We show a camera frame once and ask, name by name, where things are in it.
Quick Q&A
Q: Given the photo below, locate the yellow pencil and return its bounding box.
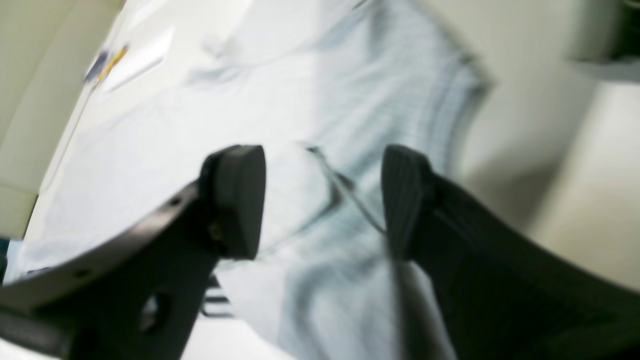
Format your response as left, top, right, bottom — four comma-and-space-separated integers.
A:
95, 44, 130, 85

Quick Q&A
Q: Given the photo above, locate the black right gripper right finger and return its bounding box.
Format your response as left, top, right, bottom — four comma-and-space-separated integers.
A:
381, 145, 639, 360

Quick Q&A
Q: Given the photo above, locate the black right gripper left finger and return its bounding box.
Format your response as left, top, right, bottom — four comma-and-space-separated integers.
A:
0, 145, 266, 360

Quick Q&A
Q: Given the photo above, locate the grey T-shirt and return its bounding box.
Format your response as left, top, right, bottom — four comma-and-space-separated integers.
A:
17, 0, 487, 360

